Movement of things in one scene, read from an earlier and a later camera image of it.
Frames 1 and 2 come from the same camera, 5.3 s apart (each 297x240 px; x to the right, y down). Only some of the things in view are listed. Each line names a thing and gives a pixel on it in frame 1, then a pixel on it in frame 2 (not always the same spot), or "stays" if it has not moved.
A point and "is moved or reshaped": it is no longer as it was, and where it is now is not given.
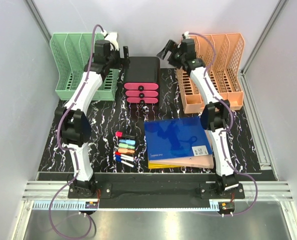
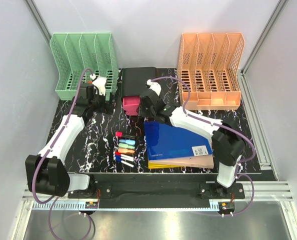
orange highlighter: x=125 y=150 stays
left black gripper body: x=115 y=62 -> x=99 y=105
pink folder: x=201 y=161 stays
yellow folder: x=155 y=165 stays
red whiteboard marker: x=117 y=153 stays
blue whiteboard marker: x=119 y=160 stays
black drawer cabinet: x=142 y=83 is moved or reshaped
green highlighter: x=126 y=145 stays
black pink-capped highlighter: x=120 y=134 stays
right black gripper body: x=175 y=58 -> x=146 y=113
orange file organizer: x=223 y=55 stays
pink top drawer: x=141 y=86 -> x=130 y=104
